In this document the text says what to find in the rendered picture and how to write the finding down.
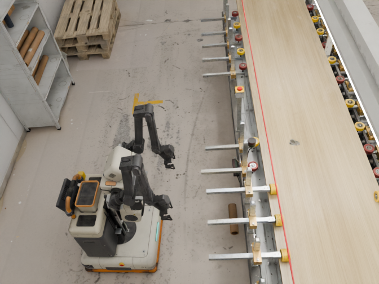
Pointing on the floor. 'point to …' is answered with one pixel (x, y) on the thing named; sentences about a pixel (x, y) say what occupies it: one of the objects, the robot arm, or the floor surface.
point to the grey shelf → (9, 58)
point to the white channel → (360, 32)
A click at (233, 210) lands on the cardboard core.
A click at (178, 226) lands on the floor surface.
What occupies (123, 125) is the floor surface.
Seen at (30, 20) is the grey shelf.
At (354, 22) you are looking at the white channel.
